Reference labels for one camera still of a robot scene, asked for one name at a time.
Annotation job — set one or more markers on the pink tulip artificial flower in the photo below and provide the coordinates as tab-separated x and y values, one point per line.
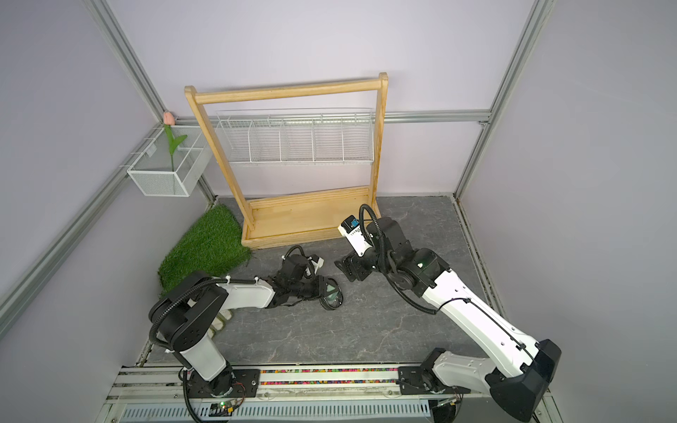
173	142

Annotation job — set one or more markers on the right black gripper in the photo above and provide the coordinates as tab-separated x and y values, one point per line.
353	263

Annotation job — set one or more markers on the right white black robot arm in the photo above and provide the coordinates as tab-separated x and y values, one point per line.
517	370

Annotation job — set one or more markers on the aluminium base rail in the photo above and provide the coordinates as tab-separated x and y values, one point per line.
250	385

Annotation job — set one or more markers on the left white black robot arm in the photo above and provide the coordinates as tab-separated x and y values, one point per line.
182	318

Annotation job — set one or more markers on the white wire basket shelf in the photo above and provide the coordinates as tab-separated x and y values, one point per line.
297	136

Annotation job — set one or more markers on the white mesh wall basket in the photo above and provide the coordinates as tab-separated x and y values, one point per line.
159	173

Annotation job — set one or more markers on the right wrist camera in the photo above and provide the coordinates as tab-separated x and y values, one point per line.
351	230

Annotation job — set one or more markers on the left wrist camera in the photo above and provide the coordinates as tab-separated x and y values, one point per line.
316	263

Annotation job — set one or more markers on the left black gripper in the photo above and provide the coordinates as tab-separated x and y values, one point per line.
316	294

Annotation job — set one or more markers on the green artificial grass mat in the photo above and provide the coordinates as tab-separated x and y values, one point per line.
212	244

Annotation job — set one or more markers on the wooden rack frame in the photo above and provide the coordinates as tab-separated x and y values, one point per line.
299	218

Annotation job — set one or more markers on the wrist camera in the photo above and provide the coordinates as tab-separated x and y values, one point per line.
316	263
351	230

